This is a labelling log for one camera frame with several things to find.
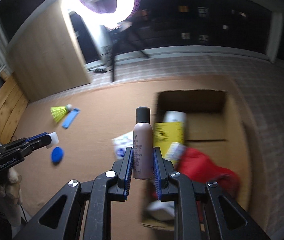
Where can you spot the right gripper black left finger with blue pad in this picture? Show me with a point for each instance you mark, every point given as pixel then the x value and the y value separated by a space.
pixel 82 210

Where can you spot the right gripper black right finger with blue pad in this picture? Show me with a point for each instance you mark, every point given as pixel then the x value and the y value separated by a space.
pixel 202 211

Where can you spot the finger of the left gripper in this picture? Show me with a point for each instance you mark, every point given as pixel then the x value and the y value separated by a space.
pixel 39 141

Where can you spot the blue round tape measure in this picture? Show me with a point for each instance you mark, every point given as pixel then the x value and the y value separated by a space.
pixel 57 155

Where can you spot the yellow shuttlecock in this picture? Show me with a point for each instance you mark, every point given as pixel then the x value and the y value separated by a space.
pixel 58 112

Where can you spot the red cloth pillow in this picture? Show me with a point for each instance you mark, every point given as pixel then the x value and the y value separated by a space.
pixel 200 168

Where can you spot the white tissue pack blue print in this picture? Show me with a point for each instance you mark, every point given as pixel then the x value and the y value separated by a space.
pixel 121 143

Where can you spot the pink bottle black cap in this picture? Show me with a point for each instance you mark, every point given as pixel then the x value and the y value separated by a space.
pixel 143 145

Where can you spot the yellow card packet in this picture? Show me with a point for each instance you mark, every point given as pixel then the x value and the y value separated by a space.
pixel 165 133

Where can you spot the blue plastic comb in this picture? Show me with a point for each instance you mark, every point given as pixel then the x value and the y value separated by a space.
pixel 70 118

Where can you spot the wooden plank headboard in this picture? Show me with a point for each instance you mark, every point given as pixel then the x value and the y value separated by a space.
pixel 13 103

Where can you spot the light wooden cabinet panel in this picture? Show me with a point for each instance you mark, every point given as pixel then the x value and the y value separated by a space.
pixel 46 58

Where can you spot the brown cardboard box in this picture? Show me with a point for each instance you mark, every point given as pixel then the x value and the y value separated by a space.
pixel 214 127

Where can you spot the black power strip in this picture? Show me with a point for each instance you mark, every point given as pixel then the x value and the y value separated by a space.
pixel 99 70

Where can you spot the plaid bed sheet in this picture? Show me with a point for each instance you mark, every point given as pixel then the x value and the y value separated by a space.
pixel 232 79

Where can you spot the black tripod stand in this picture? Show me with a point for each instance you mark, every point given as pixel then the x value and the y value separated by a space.
pixel 119 36

